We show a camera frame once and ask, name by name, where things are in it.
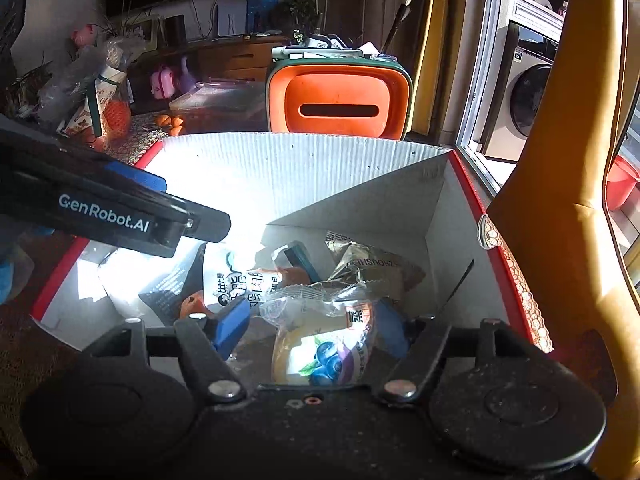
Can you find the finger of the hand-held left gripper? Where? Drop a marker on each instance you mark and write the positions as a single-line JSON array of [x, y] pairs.
[[207, 221], [142, 180]]

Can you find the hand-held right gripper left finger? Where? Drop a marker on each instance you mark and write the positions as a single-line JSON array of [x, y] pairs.
[[231, 322]]

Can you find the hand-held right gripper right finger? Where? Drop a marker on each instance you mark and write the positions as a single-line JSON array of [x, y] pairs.
[[391, 330]]

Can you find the small orange fruit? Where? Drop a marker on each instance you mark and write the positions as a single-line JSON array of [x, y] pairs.
[[192, 305]]

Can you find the white drink pouch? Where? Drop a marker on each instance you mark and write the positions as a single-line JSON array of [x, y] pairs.
[[237, 277]]

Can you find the silver snack packet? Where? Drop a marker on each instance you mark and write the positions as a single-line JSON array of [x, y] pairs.
[[372, 265]]

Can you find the blueberry bread packet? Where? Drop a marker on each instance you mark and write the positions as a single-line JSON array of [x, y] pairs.
[[320, 345]]

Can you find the small blue box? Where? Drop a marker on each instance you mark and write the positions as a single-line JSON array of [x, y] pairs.
[[300, 260]]

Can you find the red cardboard box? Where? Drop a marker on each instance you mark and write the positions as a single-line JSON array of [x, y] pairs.
[[350, 180]]

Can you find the patterned lace desktop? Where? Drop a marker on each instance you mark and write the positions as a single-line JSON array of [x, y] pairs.
[[142, 137]]

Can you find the orange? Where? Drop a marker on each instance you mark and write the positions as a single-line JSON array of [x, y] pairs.
[[176, 131], [177, 121], [162, 120]]

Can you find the pink toy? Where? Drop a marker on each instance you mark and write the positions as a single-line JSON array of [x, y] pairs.
[[167, 82]]

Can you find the clear plastic storage box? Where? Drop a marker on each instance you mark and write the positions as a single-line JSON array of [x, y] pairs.
[[220, 107]]

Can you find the clear plastic bag with goods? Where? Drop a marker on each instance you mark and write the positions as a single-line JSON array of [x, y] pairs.
[[85, 85]]

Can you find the black speaker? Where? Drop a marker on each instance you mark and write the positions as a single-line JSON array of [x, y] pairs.
[[175, 30]]

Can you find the pink flower ornament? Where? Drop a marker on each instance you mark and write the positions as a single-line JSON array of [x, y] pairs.
[[82, 36]]

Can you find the wooden drawer cabinet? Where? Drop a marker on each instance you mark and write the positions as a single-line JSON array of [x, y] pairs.
[[240, 57]]

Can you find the green and orange chair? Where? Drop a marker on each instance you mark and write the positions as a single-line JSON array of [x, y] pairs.
[[340, 100]]

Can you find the yellow curtain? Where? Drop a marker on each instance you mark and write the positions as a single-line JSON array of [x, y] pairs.
[[560, 240]]

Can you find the blue picture card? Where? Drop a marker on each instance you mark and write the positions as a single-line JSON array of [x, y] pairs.
[[260, 10]]

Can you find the washing machine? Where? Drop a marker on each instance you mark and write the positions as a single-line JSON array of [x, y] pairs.
[[525, 95]]

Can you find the red bucket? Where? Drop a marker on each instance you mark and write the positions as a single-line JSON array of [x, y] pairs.
[[622, 182]]

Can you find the white picture frame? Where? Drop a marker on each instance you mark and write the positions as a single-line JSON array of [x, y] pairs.
[[231, 20]]

